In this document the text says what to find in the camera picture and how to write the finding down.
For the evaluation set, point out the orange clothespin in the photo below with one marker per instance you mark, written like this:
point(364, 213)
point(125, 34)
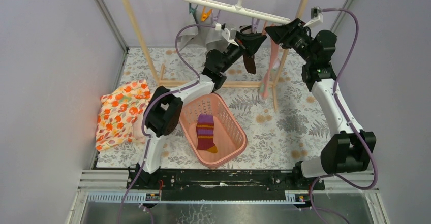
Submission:
point(206, 13)

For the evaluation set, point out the grey slotted cable duct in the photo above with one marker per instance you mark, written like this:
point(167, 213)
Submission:
point(195, 197)

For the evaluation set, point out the dark brown hanging sock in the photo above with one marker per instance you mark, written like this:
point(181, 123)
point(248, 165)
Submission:
point(248, 60)

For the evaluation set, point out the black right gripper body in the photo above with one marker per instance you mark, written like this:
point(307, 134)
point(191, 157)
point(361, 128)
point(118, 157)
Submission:
point(297, 40)

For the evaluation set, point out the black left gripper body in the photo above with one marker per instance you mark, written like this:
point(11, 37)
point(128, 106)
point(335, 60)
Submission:
point(232, 52)

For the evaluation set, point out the purple clothespin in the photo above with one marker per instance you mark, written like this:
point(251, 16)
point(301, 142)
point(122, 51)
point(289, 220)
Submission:
point(215, 16)
point(254, 25)

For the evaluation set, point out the teal clothespin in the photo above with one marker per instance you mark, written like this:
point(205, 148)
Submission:
point(193, 9)

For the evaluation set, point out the pink hanging sock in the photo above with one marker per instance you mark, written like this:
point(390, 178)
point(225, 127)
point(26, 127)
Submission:
point(274, 62)

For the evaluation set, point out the wooden drying rack frame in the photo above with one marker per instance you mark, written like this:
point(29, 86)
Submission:
point(219, 80)

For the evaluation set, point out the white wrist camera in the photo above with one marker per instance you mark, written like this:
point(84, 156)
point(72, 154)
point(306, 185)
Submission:
point(316, 17)
point(227, 33)

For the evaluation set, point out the pink plastic laundry basket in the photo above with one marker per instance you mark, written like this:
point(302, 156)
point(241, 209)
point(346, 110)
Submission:
point(228, 138)

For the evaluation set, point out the purple striped sock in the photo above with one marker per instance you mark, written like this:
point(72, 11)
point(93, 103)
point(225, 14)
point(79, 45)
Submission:
point(205, 133)

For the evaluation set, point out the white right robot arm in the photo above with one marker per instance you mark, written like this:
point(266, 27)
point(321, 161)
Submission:
point(350, 146)

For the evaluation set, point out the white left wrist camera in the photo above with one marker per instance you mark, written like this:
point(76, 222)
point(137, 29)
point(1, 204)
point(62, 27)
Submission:
point(227, 33)

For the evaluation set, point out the orange floral cloth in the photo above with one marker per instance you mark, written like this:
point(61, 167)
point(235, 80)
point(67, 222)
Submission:
point(120, 116)

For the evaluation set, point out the white plastic clip hanger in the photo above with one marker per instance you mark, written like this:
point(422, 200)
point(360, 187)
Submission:
point(239, 9)

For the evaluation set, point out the purple clothespin middle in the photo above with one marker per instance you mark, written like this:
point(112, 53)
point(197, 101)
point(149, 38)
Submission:
point(254, 25)

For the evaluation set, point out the purple clothespin left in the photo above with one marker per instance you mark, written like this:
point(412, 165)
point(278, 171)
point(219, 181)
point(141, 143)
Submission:
point(215, 16)

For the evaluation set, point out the floral patterned table mat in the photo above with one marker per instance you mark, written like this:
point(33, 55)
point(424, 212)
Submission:
point(296, 131)

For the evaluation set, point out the grey hanging towel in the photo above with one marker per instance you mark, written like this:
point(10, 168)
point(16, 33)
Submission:
point(201, 35)

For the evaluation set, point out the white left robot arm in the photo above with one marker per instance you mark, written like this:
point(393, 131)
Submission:
point(162, 113)

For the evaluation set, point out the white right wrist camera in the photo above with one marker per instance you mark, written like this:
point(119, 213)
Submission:
point(316, 17)

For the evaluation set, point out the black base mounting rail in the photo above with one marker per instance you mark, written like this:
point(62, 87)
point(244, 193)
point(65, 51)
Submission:
point(214, 181)

